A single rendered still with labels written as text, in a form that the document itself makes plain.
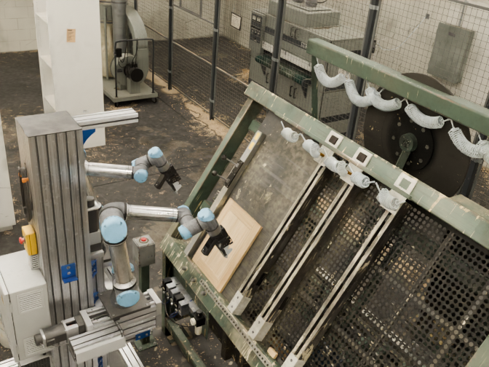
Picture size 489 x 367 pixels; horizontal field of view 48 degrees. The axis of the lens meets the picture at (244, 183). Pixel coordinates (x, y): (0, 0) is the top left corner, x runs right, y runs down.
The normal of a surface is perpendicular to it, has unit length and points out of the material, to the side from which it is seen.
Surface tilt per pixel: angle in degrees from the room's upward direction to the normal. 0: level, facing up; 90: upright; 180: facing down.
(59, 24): 90
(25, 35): 90
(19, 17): 90
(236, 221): 58
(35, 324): 90
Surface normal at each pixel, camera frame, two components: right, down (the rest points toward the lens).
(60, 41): 0.53, 0.44
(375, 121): -0.85, 0.19
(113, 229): 0.32, 0.36
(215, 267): -0.68, -0.30
